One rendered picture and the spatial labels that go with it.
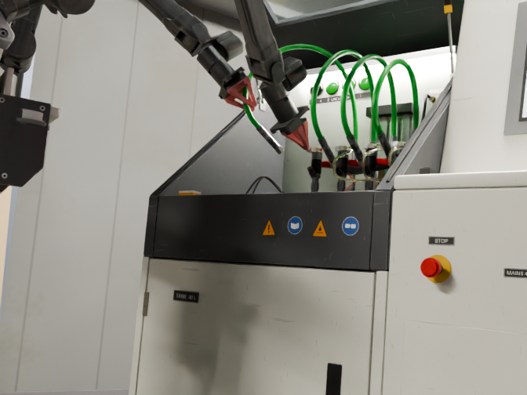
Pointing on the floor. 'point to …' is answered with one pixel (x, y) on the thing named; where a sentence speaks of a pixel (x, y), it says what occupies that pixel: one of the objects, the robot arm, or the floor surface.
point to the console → (464, 237)
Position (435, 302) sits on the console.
